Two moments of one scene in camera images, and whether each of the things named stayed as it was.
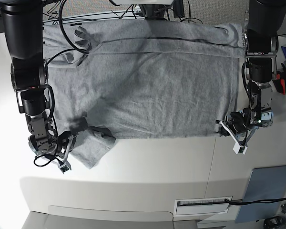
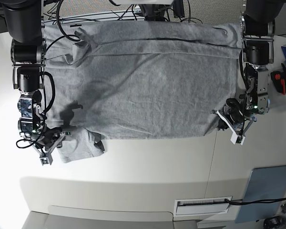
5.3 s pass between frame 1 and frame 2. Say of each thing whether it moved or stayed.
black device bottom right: stayed
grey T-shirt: stayed
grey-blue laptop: stayed
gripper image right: moved
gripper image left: moved
